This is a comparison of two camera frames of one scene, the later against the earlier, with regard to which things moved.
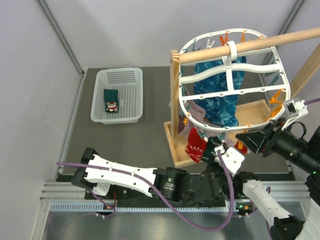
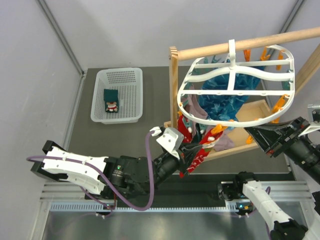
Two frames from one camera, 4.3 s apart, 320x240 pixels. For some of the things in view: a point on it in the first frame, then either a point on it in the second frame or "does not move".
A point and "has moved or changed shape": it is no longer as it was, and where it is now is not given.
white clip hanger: [232, 78] has moved or changed shape
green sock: [210, 154] → [197, 138]
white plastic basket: [129, 82] does not move
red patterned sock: [239, 145] → [207, 143]
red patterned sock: [196, 145] → [186, 131]
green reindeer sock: [111, 98] does not move
